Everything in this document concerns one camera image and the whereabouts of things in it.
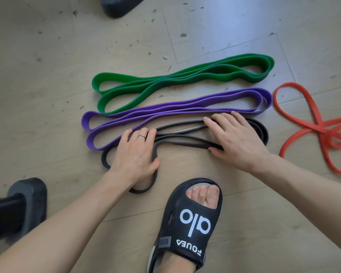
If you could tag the black resistance band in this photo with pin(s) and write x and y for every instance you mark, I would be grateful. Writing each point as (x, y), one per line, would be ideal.
(184, 130)

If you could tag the green resistance band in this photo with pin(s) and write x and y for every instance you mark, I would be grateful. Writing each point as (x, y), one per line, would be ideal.
(170, 79)

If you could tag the red resistance band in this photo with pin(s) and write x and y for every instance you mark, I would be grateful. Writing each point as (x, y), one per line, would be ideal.
(307, 126)

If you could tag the person's left thumb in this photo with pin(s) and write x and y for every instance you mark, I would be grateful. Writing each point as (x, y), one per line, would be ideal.
(155, 165)

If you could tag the person's left middle finger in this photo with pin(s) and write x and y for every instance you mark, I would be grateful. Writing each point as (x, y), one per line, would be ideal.
(143, 134)

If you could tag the person's left little finger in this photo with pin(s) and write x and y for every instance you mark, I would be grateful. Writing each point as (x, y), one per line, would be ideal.
(124, 137)

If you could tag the person's right middle finger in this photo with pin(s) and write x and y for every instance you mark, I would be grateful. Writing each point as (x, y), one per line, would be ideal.
(222, 117)

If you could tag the black slide sandal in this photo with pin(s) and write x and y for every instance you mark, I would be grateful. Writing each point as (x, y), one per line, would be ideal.
(184, 233)

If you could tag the person's foot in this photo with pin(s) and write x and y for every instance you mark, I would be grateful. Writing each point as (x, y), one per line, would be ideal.
(203, 196)

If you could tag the person's right forearm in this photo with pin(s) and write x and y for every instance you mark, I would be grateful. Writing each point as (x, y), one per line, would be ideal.
(307, 184)

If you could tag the black dumbbell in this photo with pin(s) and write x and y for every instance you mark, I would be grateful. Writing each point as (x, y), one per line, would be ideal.
(119, 7)
(28, 204)

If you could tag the person's left hand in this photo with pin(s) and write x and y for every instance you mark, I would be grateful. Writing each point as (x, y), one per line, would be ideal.
(133, 157)

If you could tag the person's right hand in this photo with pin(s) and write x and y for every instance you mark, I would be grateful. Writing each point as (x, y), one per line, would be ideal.
(240, 144)

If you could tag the person's right thumb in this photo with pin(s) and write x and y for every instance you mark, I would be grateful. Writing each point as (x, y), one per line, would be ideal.
(216, 149)

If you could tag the person's left forearm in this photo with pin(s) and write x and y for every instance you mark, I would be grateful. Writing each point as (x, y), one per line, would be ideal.
(59, 224)

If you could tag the purple resistance band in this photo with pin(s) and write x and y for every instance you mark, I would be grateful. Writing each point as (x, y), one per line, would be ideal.
(187, 106)

